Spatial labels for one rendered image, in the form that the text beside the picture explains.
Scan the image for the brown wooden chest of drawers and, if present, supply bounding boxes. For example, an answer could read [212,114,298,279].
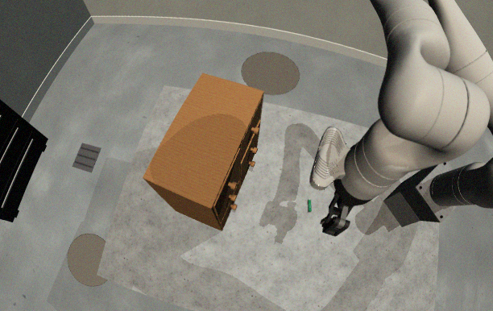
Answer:
[143,73,264,231]

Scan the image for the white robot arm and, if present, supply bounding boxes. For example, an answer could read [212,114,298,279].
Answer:
[309,0,493,209]

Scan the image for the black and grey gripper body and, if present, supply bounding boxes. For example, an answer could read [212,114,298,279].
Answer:
[333,179,372,212]

